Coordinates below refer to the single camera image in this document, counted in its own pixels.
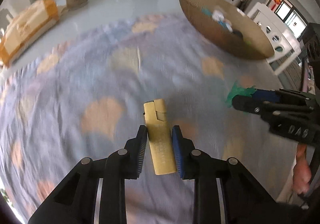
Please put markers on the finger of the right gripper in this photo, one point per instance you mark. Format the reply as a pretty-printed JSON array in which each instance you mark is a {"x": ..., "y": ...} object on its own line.
[
  {"x": 265, "y": 95},
  {"x": 247, "y": 104}
]

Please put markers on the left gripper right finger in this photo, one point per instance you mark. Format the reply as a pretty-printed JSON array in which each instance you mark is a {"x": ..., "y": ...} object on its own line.
[{"x": 183, "y": 157}]

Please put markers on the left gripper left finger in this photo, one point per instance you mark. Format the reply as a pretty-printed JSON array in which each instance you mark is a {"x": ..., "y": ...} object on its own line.
[{"x": 135, "y": 149}]

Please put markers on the green plastic toy piece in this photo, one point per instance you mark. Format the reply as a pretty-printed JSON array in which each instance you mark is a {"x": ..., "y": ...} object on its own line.
[{"x": 238, "y": 90}]

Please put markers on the yellow lighter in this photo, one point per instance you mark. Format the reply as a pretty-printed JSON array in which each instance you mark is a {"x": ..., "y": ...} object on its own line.
[{"x": 160, "y": 140}]

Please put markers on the person right hand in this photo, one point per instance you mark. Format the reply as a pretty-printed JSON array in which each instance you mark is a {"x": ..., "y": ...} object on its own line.
[{"x": 301, "y": 172}]

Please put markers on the white chair right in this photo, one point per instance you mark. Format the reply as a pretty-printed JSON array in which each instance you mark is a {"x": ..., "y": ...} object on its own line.
[{"x": 279, "y": 34}]

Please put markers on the patterned blue tablecloth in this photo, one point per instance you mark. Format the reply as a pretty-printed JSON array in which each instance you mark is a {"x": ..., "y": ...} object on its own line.
[{"x": 85, "y": 98}]

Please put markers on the brown ribbed bowl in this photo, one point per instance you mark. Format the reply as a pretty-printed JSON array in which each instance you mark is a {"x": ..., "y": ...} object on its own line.
[{"x": 247, "y": 41}]

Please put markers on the blue white small toy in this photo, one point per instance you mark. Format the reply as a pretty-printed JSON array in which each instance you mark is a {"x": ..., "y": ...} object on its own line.
[{"x": 219, "y": 15}]

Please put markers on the orange tissue pack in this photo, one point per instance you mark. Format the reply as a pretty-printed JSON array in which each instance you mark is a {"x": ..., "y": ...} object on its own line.
[{"x": 26, "y": 28}]

